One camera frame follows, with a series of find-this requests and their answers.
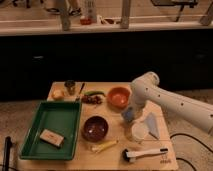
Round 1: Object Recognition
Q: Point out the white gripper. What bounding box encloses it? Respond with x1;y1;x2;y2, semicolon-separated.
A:
126;104;144;122

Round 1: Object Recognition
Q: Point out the blue grey sponge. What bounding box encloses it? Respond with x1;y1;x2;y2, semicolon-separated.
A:
122;111;133;122

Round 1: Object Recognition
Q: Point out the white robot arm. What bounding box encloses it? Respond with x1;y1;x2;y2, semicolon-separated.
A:
130;72;213;136

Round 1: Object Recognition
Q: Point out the orange bowl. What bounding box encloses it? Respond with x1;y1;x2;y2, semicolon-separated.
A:
107;87;130;109

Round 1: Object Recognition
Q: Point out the purple bowl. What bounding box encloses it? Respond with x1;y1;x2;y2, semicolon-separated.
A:
82;116;109;142

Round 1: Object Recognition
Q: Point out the grey triangular cloth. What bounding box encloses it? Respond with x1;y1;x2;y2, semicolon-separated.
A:
145;113;160;139

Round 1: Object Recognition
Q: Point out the black white dish brush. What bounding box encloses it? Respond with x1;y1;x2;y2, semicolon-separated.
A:
122;148;168;163

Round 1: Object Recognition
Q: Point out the dark red grapes toy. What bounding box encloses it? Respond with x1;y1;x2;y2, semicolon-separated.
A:
82;95;102;104

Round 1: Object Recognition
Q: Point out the green chili pepper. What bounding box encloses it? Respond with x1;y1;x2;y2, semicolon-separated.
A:
84;91;105;97

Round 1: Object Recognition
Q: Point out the yellow banana toy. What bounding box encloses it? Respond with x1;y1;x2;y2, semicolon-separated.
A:
91;140;118;153

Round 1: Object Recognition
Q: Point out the metal cup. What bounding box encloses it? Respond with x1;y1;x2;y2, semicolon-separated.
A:
64;80;75;95

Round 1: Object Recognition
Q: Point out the green plastic tray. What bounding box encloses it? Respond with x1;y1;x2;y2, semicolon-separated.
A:
20;101;81;160

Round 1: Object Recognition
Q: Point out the yellow round fruit toy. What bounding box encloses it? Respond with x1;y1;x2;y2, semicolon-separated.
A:
51;89;64;100

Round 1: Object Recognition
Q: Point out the wooden block in tray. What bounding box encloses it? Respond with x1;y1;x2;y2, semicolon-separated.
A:
40;129;64;147

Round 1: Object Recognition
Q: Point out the red object on shelf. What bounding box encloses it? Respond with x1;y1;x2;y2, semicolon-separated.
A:
80;16;92;25

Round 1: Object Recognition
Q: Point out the black stand at left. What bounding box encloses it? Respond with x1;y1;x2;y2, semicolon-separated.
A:
2;136;12;171

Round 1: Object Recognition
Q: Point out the black cable on floor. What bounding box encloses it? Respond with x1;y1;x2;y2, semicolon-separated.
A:
169;132;213;171

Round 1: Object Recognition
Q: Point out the black handled knife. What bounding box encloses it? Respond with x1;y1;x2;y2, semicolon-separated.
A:
75;82;85;101

